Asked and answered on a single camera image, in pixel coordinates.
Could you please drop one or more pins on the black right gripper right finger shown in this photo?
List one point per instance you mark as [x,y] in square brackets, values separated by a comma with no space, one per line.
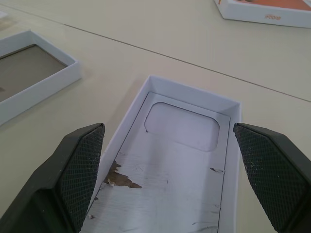
[274,174]

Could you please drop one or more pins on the white box with orange phone print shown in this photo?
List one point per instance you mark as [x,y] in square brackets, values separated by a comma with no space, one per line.
[255,17]

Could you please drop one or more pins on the blue phone box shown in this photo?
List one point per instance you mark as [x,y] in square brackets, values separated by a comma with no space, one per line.
[48,85]

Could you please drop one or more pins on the white phone box base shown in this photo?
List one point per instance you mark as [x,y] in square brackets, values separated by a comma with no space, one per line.
[170,194]

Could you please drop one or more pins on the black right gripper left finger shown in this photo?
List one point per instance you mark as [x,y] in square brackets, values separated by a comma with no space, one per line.
[60,184]

